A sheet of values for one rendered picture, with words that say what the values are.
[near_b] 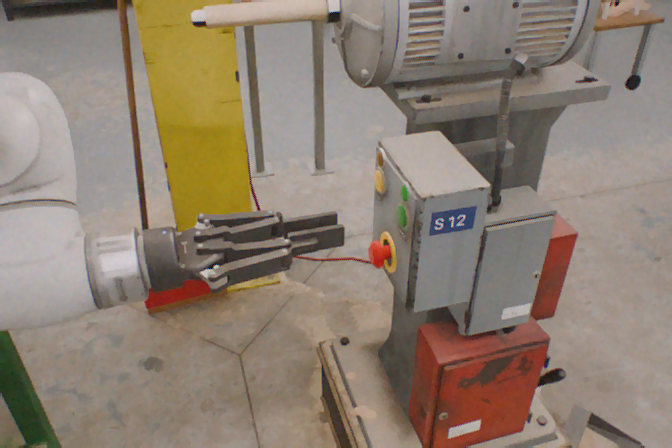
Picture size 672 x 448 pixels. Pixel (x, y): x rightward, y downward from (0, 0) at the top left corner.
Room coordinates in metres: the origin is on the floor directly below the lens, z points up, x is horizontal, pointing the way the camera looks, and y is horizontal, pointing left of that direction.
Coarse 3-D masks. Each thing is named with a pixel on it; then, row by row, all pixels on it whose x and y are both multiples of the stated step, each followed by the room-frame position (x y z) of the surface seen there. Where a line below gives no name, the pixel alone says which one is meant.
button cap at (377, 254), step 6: (372, 246) 0.67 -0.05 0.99; (378, 246) 0.67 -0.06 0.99; (384, 246) 0.68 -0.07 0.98; (372, 252) 0.67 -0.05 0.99; (378, 252) 0.66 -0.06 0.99; (384, 252) 0.67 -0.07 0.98; (390, 252) 0.67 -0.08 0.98; (372, 258) 0.67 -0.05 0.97; (378, 258) 0.66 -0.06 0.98; (384, 258) 0.67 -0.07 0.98; (378, 264) 0.66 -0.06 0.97
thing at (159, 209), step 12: (156, 192) 2.35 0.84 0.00; (168, 192) 2.35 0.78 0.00; (120, 204) 2.25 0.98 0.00; (132, 204) 2.25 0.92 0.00; (156, 204) 2.25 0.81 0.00; (168, 204) 2.25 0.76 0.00; (252, 204) 2.25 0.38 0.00; (264, 204) 2.25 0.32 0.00; (276, 204) 2.25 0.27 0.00; (120, 216) 2.16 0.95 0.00; (132, 216) 2.16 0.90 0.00; (156, 216) 2.16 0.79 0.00; (168, 216) 2.16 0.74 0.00; (288, 216) 2.16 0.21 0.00
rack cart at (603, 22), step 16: (640, 0) 3.56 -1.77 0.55; (624, 16) 3.53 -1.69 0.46; (640, 16) 3.54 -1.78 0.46; (656, 16) 3.54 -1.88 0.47; (592, 32) 3.41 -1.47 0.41; (592, 48) 3.38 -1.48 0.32; (640, 48) 3.55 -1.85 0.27; (592, 64) 3.39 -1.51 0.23; (640, 64) 3.53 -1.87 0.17; (640, 80) 3.55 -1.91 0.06
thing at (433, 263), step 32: (416, 160) 0.69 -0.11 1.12; (448, 160) 0.69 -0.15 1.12; (384, 192) 0.71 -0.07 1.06; (416, 192) 0.62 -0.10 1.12; (448, 192) 0.62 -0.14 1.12; (480, 192) 0.63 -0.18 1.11; (384, 224) 0.70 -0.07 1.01; (416, 224) 0.61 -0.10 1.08; (448, 224) 0.62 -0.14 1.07; (480, 224) 0.63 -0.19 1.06; (416, 256) 0.61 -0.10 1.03; (448, 256) 0.62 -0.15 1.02; (416, 288) 0.61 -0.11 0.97; (448, 288) 0.62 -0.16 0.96
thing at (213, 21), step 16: (288, 0) 0.92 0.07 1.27; (304, 0) 0.92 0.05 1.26; (320, 0) 0.92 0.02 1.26; (208, 16) 0.87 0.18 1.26; (224, 16) 0.88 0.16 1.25; (240, 16) 0.88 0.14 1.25; (256, 16) 0.89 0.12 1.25; (272, 16) 0.90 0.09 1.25; (288, 16) 0.90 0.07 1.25; (304, 16) 0.91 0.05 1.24; (320, 16) 0.92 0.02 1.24
